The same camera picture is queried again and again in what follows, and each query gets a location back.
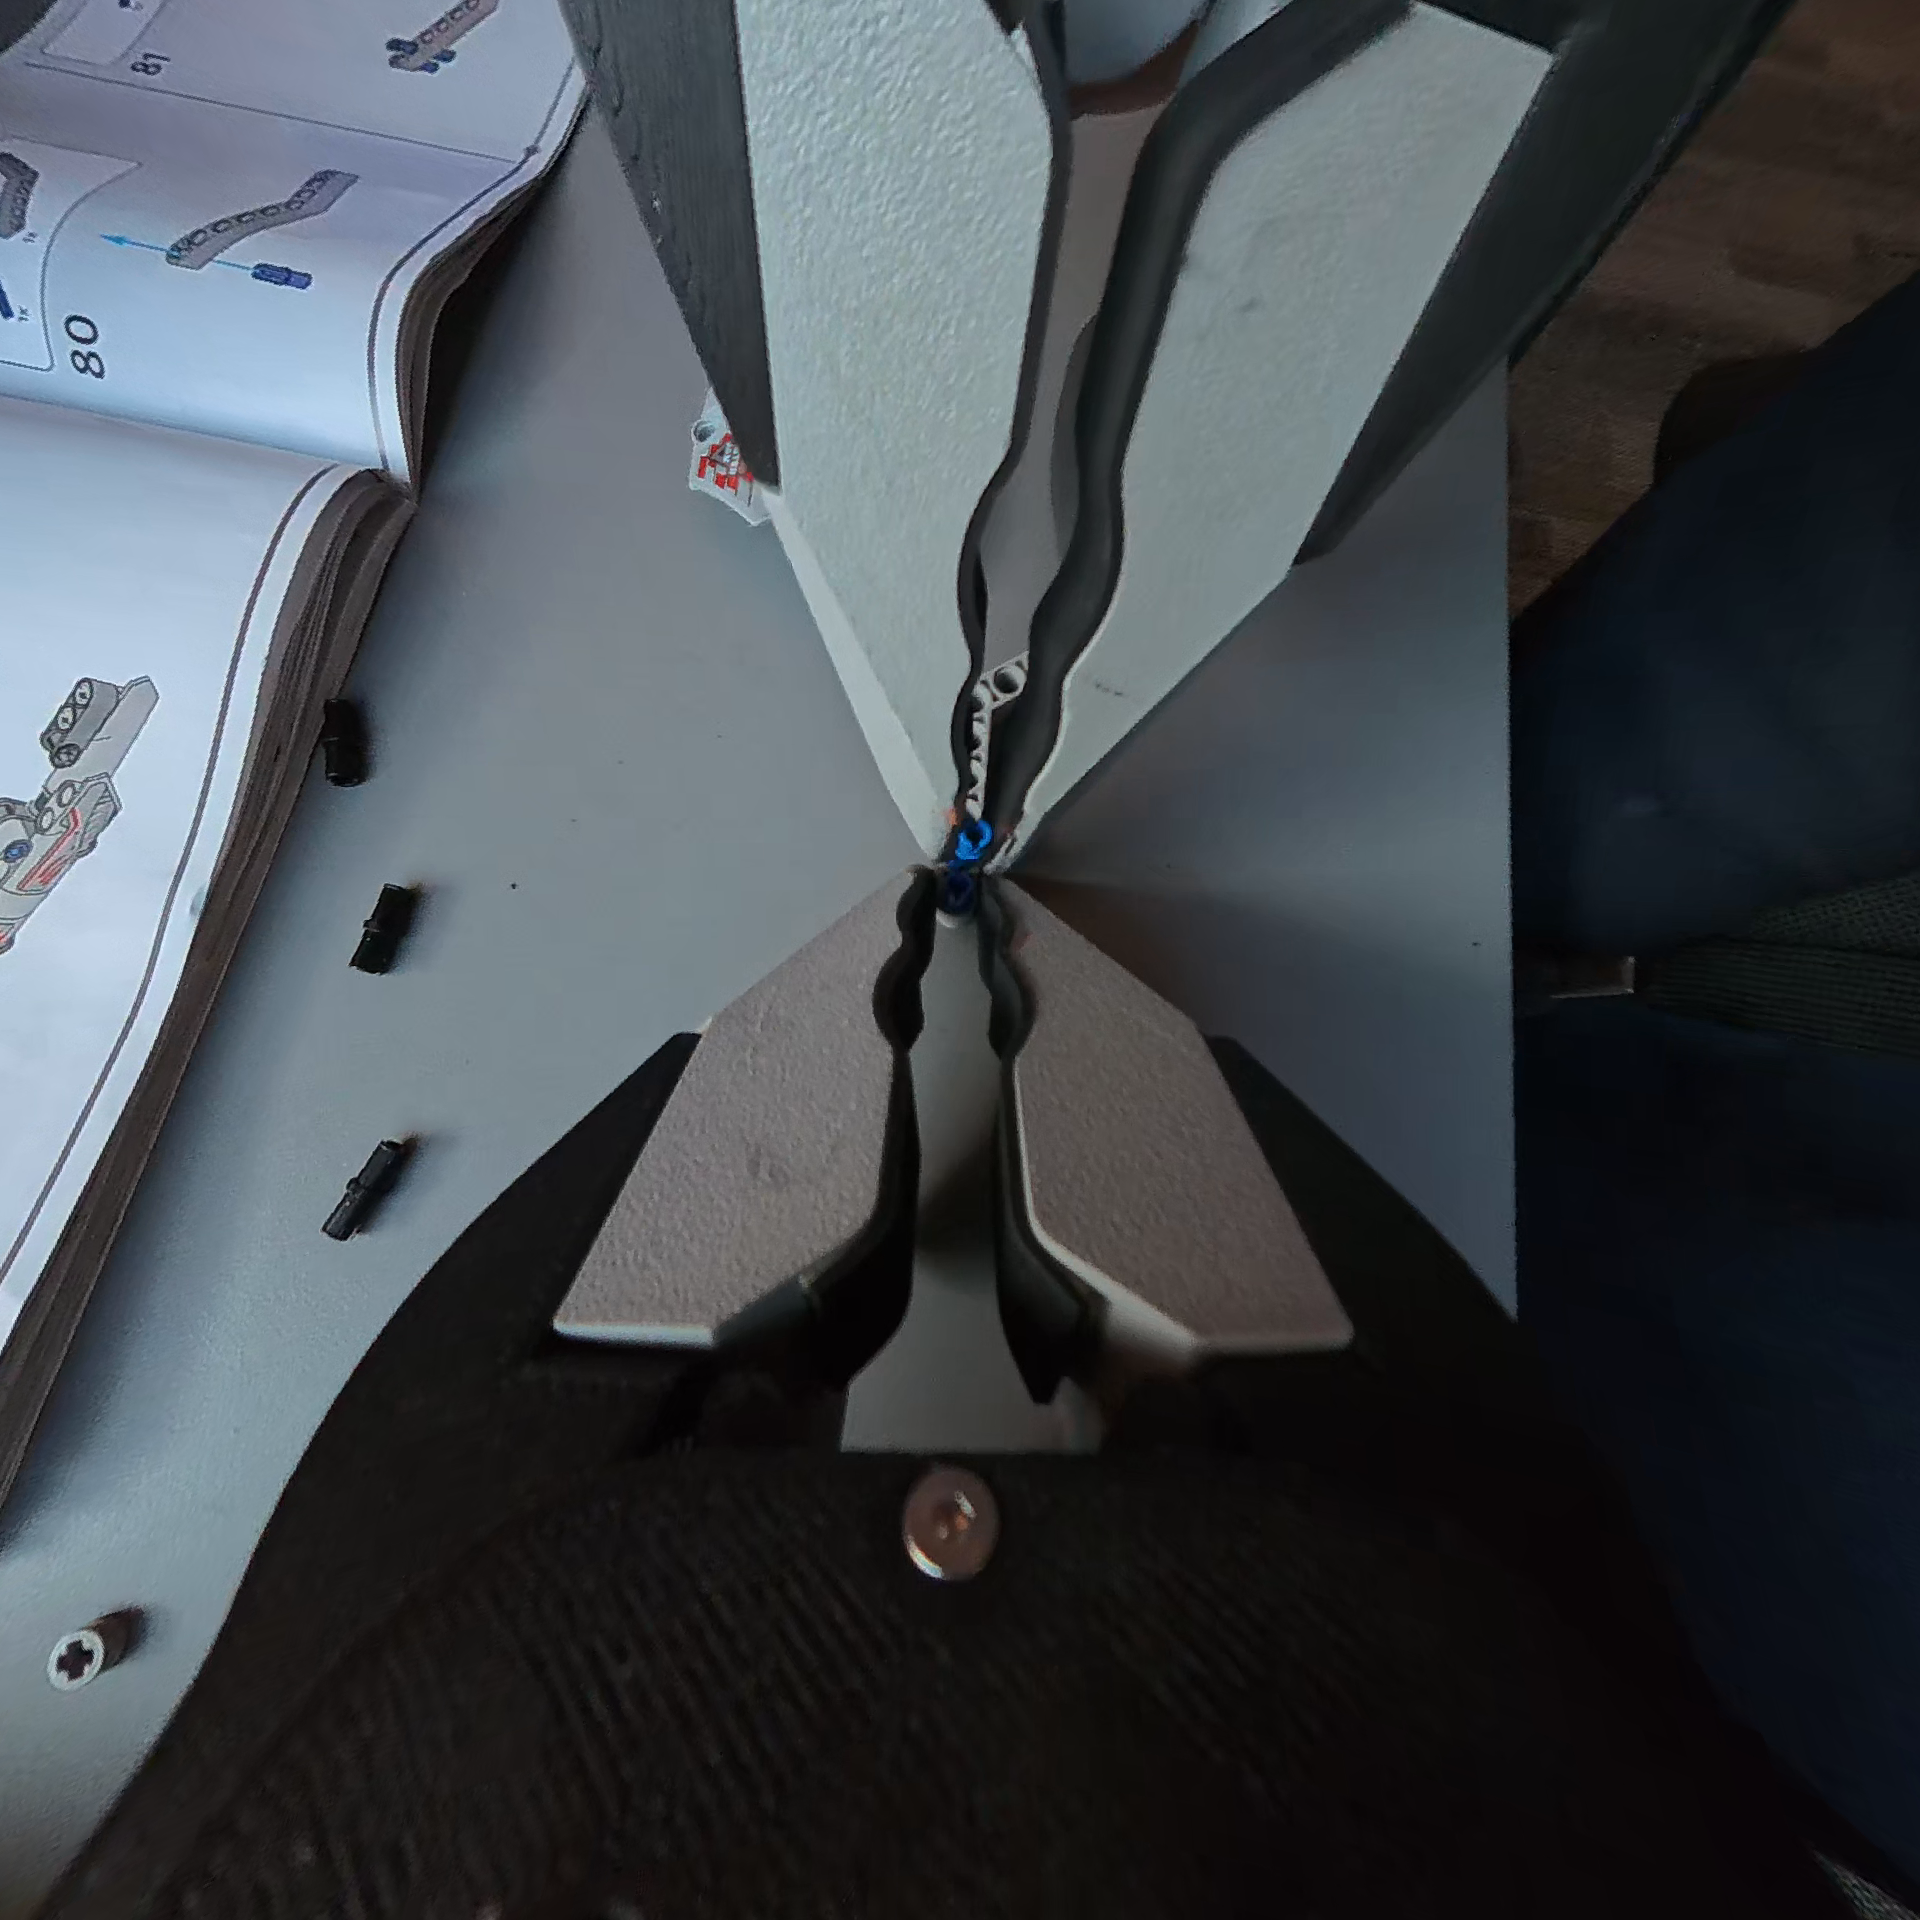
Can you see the grey bent lego beam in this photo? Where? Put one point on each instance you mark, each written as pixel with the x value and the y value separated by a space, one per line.
pixel 998 703

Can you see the person's dark blue pants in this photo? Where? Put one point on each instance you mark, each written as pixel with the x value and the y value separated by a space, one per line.
pixel 1682 721

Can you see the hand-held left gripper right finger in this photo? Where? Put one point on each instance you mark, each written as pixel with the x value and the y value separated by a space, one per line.
pixel 1156 1170

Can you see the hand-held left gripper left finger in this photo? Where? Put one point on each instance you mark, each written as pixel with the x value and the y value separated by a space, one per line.
pixel 751 1154

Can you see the black lego peg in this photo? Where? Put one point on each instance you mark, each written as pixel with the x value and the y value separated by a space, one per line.
pixel 342 739
pixel 383 927
pixel 365 1184

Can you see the grey red printed lego assembly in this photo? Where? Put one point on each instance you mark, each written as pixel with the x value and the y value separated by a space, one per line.
pixel 727 464

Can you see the lego instruction booklet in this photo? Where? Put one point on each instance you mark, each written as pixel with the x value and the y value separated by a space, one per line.
pixel 182 523

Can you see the blue lego pin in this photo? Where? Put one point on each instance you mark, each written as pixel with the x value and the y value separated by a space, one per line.
pixel 967 867

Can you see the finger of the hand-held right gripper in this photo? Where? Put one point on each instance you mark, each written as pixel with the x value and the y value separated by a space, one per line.
pixel 1291 299
pixel 886 299

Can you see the grey lego axle connector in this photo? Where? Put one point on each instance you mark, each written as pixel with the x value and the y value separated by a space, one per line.
pixel 76 1655

